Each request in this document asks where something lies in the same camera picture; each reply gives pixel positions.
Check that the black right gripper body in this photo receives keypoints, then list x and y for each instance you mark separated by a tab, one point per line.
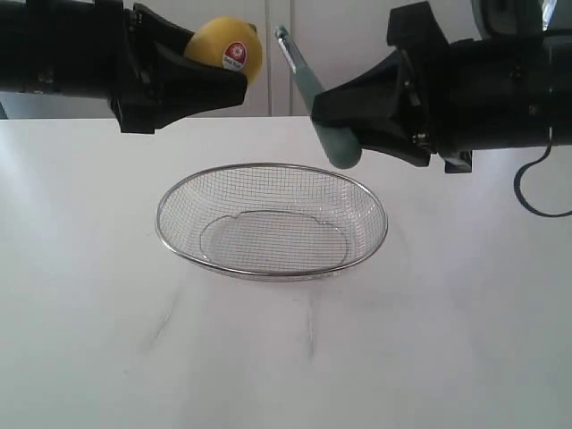
414	25

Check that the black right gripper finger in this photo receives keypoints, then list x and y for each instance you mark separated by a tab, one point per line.
391	97
400	148

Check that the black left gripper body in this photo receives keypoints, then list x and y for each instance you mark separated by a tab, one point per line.
121	49

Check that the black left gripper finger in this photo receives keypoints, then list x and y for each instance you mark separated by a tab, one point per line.
178	87
155	28

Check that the teal handled peeler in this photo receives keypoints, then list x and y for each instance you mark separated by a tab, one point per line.
339	144

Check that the yellow lemon with sticker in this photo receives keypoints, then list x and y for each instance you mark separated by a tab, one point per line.
229	43

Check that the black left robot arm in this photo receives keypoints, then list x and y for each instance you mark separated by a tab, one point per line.
45	48

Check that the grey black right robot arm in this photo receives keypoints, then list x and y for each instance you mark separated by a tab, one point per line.
510	88

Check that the oval wire mesh basket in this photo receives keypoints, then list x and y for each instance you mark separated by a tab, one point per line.
271	222

